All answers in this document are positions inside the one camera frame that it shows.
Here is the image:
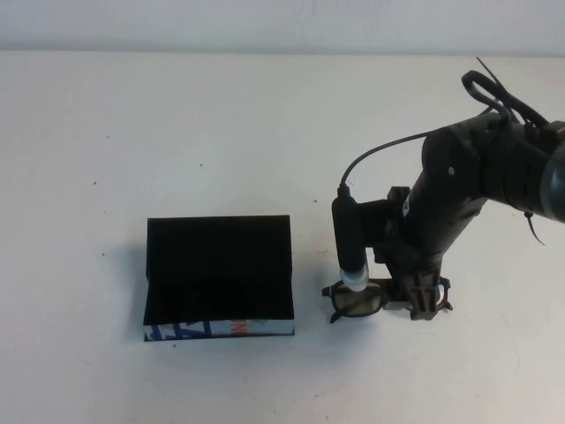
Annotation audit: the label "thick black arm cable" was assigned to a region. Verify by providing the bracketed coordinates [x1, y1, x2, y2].
[461, 69, 553, 132]

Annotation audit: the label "long black zip tie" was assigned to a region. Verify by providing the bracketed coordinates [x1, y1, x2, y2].
[475, 56, 502, 92]

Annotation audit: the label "thin black right camera cable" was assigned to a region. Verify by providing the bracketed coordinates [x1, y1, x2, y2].
[337, 132, 429, 202]

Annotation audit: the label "right black camera mount bracket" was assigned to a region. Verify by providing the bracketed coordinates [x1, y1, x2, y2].
[356, 185, 411, 248]

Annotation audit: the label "black glasses case printed side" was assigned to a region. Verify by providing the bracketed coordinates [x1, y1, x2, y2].
[141, 214, 296, 342]

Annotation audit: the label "right wrist camera black silver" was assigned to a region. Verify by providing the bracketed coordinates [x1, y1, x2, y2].
[331, 187, 370, 292]

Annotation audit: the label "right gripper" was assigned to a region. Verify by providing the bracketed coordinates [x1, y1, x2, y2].
[377, 176, 480, 322]

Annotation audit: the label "black frame glasses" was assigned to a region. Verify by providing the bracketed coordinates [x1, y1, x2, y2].
[320, 276, 454, 326]

